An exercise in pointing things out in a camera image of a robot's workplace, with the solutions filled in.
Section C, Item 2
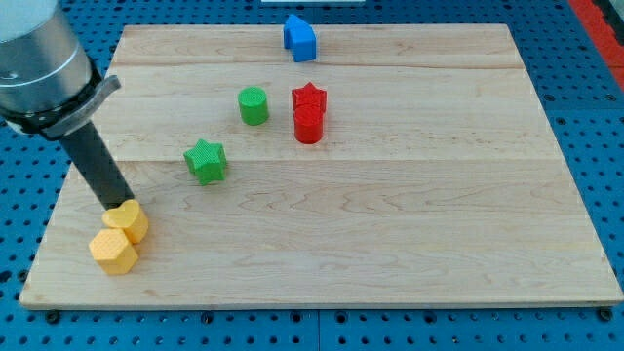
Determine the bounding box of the red strip at edge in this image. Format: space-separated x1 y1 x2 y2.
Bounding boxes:
568 0 623 88

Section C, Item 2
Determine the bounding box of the blue arch block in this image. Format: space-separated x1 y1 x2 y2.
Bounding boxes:
283 14 317 62

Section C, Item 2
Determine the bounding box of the red star block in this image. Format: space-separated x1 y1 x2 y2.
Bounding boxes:
292 82 328 113

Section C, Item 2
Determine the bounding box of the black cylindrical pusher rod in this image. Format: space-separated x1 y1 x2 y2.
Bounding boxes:
59 122 135 210

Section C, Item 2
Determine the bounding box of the green cylinder block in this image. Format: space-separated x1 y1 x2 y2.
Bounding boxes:
238 86 269 126

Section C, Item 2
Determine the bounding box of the green star block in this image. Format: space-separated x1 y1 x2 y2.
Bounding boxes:
183 139 227 185

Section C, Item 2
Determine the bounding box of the yellow hexagon block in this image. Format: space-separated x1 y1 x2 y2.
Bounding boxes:
89 228 138 275

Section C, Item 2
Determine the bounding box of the red cylinder block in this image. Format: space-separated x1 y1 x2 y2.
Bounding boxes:
293 105 324 144

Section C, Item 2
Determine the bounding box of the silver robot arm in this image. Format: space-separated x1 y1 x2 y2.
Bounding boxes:
1 0 135 210

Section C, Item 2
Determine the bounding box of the light wooden board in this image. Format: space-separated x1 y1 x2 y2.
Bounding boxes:
20 23 623 310

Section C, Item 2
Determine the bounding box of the yellow heart block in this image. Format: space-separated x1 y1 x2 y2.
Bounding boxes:
101 199 149 244

